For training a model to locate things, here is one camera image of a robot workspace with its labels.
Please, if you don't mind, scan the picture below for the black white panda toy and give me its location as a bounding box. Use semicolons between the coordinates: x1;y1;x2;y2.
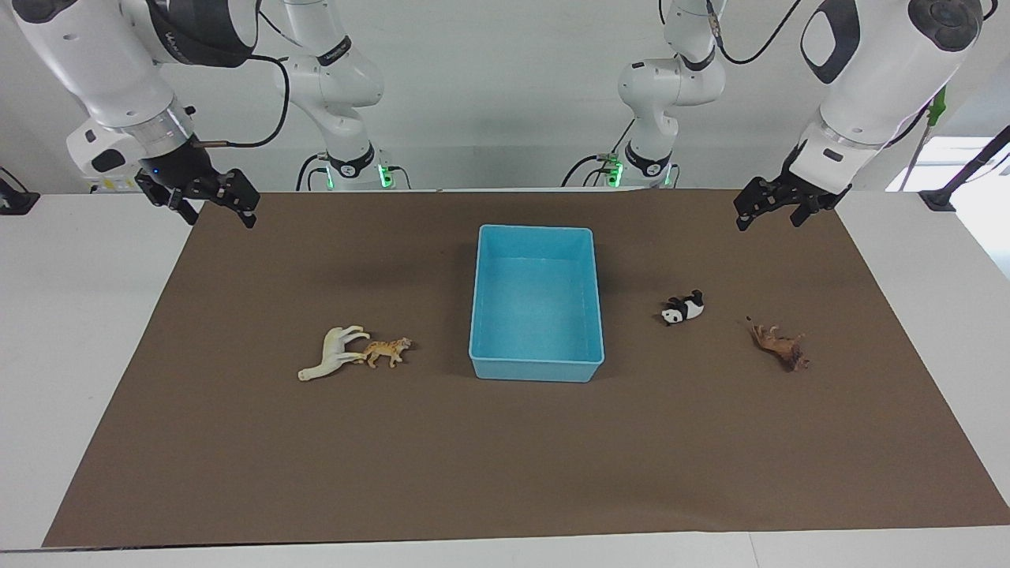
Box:
661;290;705;327

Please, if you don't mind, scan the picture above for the brown lion toy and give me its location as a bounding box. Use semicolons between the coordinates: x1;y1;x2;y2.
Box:
745;317;811;372

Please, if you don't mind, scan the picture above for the cream white horse toy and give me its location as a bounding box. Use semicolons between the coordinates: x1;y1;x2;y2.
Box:
297;325;371;383

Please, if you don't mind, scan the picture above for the orange striped tiger toy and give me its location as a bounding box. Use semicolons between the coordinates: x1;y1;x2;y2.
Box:
361;337;413;369

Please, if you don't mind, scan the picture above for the blue plastic storage box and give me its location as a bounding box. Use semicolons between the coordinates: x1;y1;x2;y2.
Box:
468;223;606;384

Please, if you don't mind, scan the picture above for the black clamp stand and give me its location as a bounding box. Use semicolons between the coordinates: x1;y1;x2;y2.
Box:
920;124;1010;212

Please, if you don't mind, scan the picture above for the black table clamp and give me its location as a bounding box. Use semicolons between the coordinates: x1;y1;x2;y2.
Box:
0;167;40;216

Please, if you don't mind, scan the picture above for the brown table mat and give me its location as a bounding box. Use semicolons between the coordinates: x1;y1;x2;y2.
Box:
43;188;1010;548

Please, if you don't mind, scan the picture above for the black right base cable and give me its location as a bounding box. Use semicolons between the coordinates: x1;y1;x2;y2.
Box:
295;152;329;192

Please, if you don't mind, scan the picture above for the black base cable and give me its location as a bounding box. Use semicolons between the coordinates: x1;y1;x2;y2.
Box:
561;117;637;189
295;152;329;192

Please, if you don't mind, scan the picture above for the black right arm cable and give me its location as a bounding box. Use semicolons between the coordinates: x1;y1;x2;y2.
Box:
196;54;292;150

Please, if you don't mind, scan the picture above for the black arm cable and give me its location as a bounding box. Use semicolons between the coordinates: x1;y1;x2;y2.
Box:
705;0;804;66
196;54;292;150

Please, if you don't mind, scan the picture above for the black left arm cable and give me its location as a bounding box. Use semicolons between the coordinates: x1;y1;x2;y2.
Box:
705;0;804;66

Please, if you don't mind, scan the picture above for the green handled pole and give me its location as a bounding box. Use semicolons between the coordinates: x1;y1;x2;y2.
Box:
901;85;948;192

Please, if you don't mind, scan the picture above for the black left base cable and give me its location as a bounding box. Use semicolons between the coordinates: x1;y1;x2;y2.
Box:
561;117;637;189

